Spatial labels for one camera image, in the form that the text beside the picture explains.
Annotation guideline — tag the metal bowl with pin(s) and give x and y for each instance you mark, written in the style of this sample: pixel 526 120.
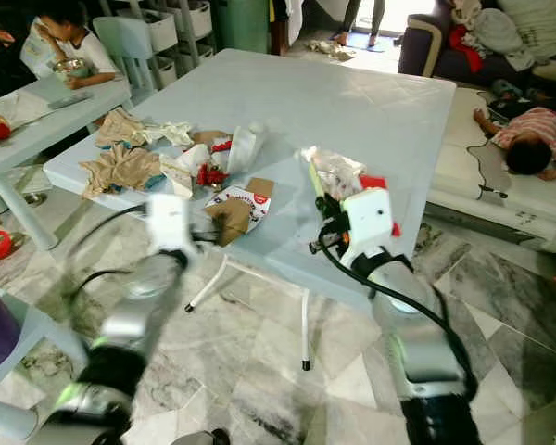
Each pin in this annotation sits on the metal bowl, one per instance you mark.
pixel 69 68

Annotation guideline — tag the standing person legs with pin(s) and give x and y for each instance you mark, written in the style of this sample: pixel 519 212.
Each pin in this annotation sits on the standing person legs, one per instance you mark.
pixel 347 19

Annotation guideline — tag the sitting child in white shirt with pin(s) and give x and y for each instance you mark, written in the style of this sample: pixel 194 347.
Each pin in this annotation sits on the sitting child in white shirt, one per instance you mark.
pixel 83 46

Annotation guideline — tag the pale blue kids chair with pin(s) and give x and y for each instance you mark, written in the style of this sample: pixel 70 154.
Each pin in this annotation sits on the pale blue kids chair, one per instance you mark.
pixel 144 42

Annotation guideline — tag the red and white wrapper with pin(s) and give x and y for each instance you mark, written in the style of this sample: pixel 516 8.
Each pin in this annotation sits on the red and white wrapper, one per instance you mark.
pixel 211 171

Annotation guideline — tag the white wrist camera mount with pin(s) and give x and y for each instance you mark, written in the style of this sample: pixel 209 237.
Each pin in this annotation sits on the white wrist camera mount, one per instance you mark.
pixel 170 222
pixel 371 222

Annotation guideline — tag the white floor mattress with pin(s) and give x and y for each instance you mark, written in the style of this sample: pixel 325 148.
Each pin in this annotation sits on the white floor mattress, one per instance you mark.
pixel 510 199

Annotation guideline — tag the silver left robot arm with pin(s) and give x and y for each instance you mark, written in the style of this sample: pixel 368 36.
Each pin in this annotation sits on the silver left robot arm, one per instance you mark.
pixel 130 324

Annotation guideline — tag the sleeping child in striped shirt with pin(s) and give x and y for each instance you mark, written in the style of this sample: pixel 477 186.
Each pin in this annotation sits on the sleeping child in striped shirt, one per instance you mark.
pixel 533 139

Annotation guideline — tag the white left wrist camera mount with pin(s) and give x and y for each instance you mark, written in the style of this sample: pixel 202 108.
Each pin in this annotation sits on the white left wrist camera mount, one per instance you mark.
pixel 170 222

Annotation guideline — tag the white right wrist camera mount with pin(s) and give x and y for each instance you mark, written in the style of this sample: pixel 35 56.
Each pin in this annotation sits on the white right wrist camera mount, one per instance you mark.
pixel 371 222

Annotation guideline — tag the crumpled cloth on floor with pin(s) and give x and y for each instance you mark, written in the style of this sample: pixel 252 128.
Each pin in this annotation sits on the crumpled cloth on floor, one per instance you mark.
pixel 332 48

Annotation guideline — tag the clear plastic wrapper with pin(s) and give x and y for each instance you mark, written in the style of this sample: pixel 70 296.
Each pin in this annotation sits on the clear plastic wrapper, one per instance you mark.
pixel 343 171

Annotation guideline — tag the large pale blue plastic table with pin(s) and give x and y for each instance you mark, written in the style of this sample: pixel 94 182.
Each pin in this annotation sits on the large pale blue plastic table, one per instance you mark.
pixel 315 111

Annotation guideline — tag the clear plastic cup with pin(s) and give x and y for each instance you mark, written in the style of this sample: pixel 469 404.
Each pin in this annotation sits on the clear plastic cup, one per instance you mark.
pixel 245 148

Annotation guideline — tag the large crumpled brown paper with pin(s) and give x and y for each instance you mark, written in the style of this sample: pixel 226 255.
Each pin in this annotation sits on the large crumpled brown paper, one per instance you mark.
pixel 120 170

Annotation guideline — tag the small crumpled brown paper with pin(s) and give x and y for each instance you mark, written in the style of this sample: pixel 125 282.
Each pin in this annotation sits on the small crumpled brown paper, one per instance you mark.
pixel 120 128

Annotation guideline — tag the white red printed carton box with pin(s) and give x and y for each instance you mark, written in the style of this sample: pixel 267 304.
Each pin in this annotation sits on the white red printed carton box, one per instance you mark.
pixel 250 199

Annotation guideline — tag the green tall bin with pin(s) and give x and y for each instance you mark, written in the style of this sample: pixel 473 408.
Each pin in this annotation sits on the green tall bin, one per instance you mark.
pixel 241 23

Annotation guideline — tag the light blue plastic stool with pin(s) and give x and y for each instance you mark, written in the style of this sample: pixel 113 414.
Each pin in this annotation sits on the light blue plastic stool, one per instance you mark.
pixel 51 338

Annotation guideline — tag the white paper sheet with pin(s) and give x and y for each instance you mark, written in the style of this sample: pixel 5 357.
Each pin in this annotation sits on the white paper sheet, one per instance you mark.
pixel 37 105

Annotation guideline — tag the crumpled white tissue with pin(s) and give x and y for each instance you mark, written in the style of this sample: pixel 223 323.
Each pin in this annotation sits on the crumpled white tissue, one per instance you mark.
pixel 170 133

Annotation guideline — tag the white printed plastic bag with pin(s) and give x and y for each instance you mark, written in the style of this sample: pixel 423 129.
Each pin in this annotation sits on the white printed plastic bag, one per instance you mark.
pixel 37 51

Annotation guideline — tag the small pale blue kids table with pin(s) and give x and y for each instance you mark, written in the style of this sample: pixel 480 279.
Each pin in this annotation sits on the small pale blue kids table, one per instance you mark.
pixel 56 116

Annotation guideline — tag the white drawer shelf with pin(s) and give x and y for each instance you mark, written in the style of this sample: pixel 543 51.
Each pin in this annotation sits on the white drawer shelf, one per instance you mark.
pixel 190 23

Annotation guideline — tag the dark purple sofa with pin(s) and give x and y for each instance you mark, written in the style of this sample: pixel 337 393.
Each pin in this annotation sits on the dark purple sofa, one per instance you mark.
pixel 426 56

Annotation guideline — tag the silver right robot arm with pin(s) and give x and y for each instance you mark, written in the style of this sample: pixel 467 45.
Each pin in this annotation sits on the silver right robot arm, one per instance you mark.
pixel 422 343

